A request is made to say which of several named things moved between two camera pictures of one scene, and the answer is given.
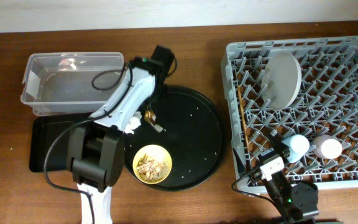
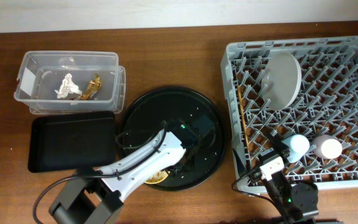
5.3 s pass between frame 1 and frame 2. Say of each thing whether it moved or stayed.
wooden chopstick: stayed
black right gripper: stayed
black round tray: stayed
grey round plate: stayed
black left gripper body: moved
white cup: stayed
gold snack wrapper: moved
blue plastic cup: stayed
